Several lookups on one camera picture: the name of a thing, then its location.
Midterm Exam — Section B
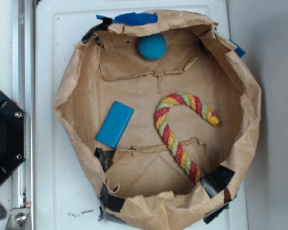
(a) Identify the black tape inner left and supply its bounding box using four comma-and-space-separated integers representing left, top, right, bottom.
95, 148, 116, 172

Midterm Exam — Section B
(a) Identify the black tape bottom left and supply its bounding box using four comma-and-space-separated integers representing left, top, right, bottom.
99, 185, 126, 225

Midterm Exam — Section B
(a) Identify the blue tape top strip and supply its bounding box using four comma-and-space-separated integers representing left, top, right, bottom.
96, 12, 158, 26

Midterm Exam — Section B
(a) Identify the black tape bottom right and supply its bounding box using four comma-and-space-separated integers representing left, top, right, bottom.
203, 202, 229, 224

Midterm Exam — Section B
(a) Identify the black tape lower right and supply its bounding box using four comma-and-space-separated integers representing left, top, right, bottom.
200, 165, 235, 198

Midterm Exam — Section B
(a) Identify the brown paper bag bin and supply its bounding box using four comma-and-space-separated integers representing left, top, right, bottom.
55, 10, 262, 230

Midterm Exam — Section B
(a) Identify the black tape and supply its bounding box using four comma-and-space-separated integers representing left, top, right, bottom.
82, 17, 112, 44
200, 165, 235, 198
99, 185, 126, 225
203, 202, 229, 224
95, 148, 116, 172

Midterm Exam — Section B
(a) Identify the teal ball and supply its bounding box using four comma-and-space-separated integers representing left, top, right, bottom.
138, 34, 167, 60

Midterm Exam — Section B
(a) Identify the black tape top left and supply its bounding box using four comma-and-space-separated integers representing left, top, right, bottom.
82, 17, 112, 44

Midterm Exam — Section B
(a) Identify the blue tape right piece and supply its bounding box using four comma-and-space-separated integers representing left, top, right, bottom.
229, 39, 246, 58

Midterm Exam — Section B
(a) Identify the blue rectangular block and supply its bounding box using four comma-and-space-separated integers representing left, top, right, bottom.
96, 101, 134, 149

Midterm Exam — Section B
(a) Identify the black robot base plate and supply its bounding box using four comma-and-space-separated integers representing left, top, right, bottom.
0, 90, 25, 186

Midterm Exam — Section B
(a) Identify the metal corner bracket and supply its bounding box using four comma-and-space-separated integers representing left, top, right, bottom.
5, 207, 31, 230

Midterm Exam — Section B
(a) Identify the multicolored twisted rope toy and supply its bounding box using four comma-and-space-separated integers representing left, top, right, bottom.
155, 92, 220, 184

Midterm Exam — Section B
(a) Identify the aluminum extrusion rail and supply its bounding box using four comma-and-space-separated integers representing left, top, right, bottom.
12, 0, 37, 230

